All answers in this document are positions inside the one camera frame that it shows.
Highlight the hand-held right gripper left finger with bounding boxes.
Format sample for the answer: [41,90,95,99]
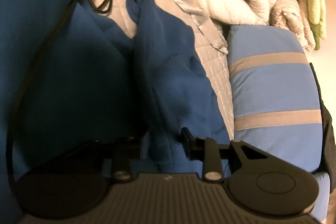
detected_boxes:
[79,136,143,183]

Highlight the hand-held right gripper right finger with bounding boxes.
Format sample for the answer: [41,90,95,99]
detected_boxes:
[181,127,266,183]

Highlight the dark blue sweatshirt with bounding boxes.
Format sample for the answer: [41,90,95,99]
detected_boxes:
[0,0,235,214]

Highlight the blue grey striped pillow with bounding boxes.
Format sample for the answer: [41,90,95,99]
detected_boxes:
[226,25,324,176]
[312,171,332,223]

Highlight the light grey thin sheet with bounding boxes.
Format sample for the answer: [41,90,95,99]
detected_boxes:
[168,0,229,55]

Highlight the dark navy cloth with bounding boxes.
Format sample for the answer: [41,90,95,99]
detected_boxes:
[309,62,336,178]

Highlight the beige lace trimmed blanket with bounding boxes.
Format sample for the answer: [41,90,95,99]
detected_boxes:
[270,0,317,52]

